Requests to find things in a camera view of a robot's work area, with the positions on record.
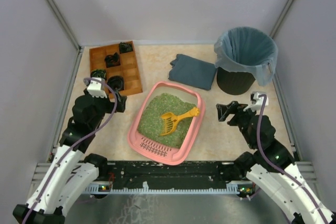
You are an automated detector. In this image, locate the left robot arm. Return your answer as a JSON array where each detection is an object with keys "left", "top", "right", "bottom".
[{"left": 13, "top": 91, "right": 127, "bottom": 223}]

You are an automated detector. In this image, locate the folded grey-blue cloth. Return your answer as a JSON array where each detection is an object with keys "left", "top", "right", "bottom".
[{"left": 168, "top": 54, "right": 217, "bottom": 91}]

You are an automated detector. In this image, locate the black metal base rail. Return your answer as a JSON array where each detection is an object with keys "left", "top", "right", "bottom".
[{"left": 84, "top": 161, "right": 260, "bottom": 200}]

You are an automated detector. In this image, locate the black coiled item top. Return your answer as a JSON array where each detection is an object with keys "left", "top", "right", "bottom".
[{"left": 119, "top": 42, "right": 133, "bottom": 54}]

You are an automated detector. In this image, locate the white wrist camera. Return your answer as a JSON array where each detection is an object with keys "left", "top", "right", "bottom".
[
  {"left": 83, "top": 77, "right": 108, "bottom": 98},
  {"left": 243, "top": 91, "right": 269, "bottom": 112}
]

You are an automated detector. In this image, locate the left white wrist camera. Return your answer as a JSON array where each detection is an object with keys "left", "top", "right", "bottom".
[{"left": 83, "top": 77, "right": 108, "bottom": 98}]

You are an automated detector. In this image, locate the pink litter box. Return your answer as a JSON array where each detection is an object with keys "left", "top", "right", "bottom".
[{"left": 128, "top": 81, "right": 206, "bottom": 165}]

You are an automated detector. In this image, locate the yellow plastic litter scoop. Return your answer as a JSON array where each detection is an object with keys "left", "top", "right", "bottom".
[{"left": 160, "top": 107, "right": 200, "bottom": 136}]

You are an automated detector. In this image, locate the green cat litter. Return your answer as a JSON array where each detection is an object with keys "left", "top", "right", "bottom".
[{"left": 138, "top": 93, "right": 196, "bottom": 148}]

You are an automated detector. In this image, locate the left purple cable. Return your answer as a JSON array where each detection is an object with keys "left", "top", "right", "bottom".
[{"left": 20, "top": 77, "right": 118, "bottom": 224}]

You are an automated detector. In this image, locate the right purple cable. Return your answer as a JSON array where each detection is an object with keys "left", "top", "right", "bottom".
[{"left": 256, "top": 93, "right": 331, "bottom": 224}]

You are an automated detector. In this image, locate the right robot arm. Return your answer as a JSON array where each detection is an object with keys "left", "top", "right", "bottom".
[{"left": 216, "top": 94, "right": 335, "bottom": 223}]

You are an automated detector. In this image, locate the black green coiled item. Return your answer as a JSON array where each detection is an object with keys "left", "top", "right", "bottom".
[{"left": 90, "top": 69, "right": 107, "bottom": 79}]

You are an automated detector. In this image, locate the black round coiled item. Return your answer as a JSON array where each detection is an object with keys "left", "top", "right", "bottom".
[{"left": 107, "top": 76, "right": 124, "bottom": 91}]

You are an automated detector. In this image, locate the wooden compartment tray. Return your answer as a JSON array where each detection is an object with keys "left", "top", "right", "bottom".
[{"left": 89, "top": 41, "right": 143, "bottom": 96}]

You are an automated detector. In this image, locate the black trash bin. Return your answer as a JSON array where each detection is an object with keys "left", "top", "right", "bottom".
[{"left": 216, "top": 68, "right": 255, "bottom": 95}]

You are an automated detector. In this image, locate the purple cable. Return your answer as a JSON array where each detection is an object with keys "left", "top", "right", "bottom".
[
  {"left": 20, "top": 77, "right": 118, "bottom": 224},
  {"left": 256, "top": 93, "right": 331, "bottom": 224}
]

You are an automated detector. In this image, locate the black coiled item middle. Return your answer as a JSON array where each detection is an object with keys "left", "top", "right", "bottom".
[{"left": 104, "top": 52, "right": 120, "bottom": 68}]

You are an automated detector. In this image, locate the blue plastic bin liner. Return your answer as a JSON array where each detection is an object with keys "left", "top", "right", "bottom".
[{"left": 214, "top": 27, "right": 278, "bottom": 86}]

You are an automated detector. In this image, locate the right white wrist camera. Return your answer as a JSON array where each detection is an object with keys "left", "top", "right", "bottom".
[{"left": 243, "top": 91, "right": 269, "bottom": 112}]

